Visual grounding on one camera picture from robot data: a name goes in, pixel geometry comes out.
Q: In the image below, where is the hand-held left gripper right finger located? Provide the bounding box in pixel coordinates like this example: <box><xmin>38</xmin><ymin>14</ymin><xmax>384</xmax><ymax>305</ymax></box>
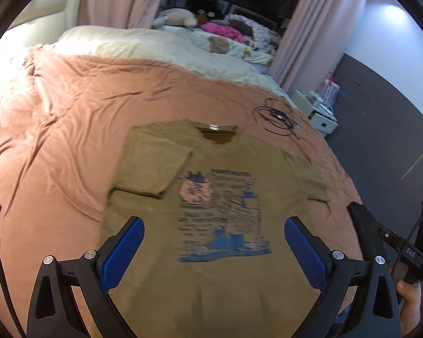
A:
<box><xmin>284</xmin><ymin>217</ymin><xmax>402</xmax><ymax>338</ymax></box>

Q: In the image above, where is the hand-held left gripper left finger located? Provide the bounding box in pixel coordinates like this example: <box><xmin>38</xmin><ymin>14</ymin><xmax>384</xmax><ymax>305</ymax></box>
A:
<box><xmin>27</xmin><ymin>216</ymin><xmax>145</xmax><ymax>338</ymax></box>

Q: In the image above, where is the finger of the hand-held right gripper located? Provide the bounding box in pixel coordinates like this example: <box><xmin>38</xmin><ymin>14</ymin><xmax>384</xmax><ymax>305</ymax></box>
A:
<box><xmin>347</xmin><ymin>201</ymin><xmax>385</xmax><ymax>259</ymax></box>

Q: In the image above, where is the olive printed t-shirt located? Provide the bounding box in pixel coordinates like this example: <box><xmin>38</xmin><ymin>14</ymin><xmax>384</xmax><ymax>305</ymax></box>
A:
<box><xmin>99</xmin><ymin>120</ymin><xmax>356</xmax><ymax>338</ymax></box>

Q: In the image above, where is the person's right hand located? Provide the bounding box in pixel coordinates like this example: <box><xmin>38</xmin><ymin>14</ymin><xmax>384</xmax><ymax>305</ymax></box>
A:
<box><xmin>395</xmin><ymin>278</ymin><xmax>423</xmax><ymax>338</ymax></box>

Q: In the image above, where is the white bedside cabinet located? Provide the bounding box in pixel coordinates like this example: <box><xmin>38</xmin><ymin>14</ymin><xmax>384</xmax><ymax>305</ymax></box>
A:
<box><xmin>291</xmin><ymin>90</ymin><xmax>339</xmax><ymax>138</ymax></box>

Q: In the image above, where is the brown blanket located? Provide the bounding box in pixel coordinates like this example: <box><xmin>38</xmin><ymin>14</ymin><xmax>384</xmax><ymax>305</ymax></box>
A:
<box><xmin>0</xmin><ymin>46</ymin><xmax>365</xmax><ymax>338</ymax></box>

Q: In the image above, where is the white pink desk organizer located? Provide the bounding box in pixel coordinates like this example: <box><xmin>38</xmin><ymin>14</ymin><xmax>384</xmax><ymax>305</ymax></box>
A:
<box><xmin>317</xmin><ymin>74</ymin><xmax>341</xmax><ymax>106</ymax></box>

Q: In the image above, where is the cream duvet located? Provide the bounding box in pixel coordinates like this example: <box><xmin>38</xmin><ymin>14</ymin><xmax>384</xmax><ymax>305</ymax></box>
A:
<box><xmin>44</xmin><ymin>25</ymin><xmax>293</xmax><ymax>99</ymax></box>

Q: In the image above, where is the pale printed bedsheet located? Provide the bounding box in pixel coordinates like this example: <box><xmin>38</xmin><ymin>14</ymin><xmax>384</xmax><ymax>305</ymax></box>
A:
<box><xmin>233</xmin><ymin>39</ymin><xmax>274</xmax><ymax>66</ymax></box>

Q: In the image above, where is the pink cloth pile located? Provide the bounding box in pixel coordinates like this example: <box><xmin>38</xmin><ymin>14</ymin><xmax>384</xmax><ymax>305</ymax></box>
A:
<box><xmin>201</xmin><ymin>21</ymin><xmax>245</xmax><ymax>43</ymax></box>

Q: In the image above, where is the white plush toy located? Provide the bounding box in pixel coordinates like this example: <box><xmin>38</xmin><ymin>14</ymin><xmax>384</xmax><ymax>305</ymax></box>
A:
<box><xmin>151</xmin><ymin>7</ymin><xmax>198</xmax><ymax>29</ymax></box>

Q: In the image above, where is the cream bed headboard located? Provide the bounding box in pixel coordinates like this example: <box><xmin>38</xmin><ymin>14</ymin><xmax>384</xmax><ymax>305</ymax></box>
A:
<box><xmin>7</xmin><ymin>0</ymin><xmax>85</xmax><ymax>50</ymax></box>

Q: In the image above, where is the black cable bundle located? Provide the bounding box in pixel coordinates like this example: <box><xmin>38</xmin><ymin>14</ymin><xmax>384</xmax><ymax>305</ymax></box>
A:
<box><xmin>253</xmin><ymin>98</ymin><xmax>302</xmax><ymax>141</ymax></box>

